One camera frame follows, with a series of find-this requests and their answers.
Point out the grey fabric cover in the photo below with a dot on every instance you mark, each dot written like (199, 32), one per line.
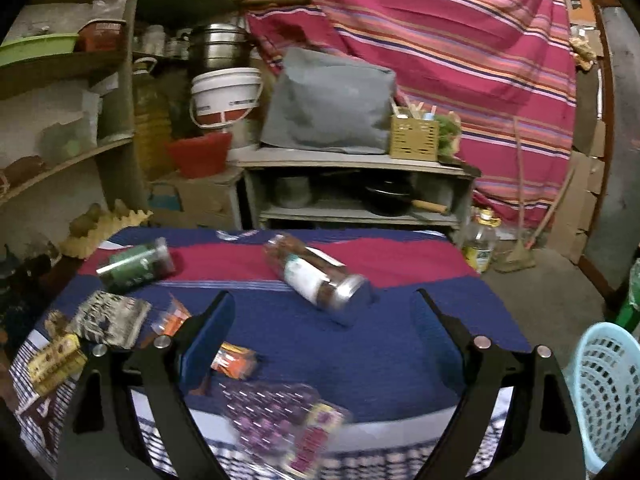
(325, 105)

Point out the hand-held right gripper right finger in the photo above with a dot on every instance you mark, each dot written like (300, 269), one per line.
(450, 345)

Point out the yellow slotted basket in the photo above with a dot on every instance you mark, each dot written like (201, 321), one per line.
(412, 140)

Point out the grey metal pot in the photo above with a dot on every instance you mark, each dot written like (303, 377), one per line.
(292, 192)

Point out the straw broom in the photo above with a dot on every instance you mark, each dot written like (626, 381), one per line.
(517, 260)

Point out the white plastic bucket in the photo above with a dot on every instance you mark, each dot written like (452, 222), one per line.
(225, 95)

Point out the clear jar with white label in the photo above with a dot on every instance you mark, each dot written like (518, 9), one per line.
(310, 275)

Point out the green plastic stool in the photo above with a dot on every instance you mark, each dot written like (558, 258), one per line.
(632, 300)

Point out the cardboard sheets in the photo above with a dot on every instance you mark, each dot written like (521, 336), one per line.
(575, 200)

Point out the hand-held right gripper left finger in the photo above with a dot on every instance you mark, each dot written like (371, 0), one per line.
(210, 340)

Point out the red plastic basin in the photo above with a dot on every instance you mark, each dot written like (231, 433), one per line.
(197, 155)

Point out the red plastic container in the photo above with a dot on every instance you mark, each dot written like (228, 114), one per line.
(100, 37)

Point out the green leafy vegetables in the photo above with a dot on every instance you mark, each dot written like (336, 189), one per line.
(447, 132)

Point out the low grey shelf table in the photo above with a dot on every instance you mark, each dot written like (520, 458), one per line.
(325, 160)

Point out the light blue plastic basket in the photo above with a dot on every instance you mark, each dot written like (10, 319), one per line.
(605, 385)

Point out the wooden shelf unit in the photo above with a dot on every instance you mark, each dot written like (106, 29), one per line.
(117, 110)

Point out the orange printed snack packet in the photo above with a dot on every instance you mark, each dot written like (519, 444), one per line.
(235, 360)

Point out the black frying pan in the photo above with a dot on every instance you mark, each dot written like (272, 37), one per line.
(390, 197)

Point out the yellow snack packet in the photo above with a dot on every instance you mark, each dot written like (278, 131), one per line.
(55, 360)

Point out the silver patterned packet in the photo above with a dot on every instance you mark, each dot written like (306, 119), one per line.
(110, 317)

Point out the steel pot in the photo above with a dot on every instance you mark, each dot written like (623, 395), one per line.
(217, 50)

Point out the cooking oil bottle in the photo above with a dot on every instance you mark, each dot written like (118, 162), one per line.
(480, 250)

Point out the purple patterned packet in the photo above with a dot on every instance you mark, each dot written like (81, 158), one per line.
(270, 420)

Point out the red striped curtain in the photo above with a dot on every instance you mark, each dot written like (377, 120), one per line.
(450, 35)

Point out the glass jar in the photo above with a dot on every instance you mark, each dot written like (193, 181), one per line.
(152, 40)

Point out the green plastic basin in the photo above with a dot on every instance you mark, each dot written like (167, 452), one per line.
(40, 47)

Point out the large yellow oil jug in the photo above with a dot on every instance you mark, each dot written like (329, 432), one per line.
(150, 125)

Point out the green plastic jar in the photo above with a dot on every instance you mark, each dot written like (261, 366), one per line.
(135, 265)

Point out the cardboard box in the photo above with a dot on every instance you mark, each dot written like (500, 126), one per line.
(200, 200)

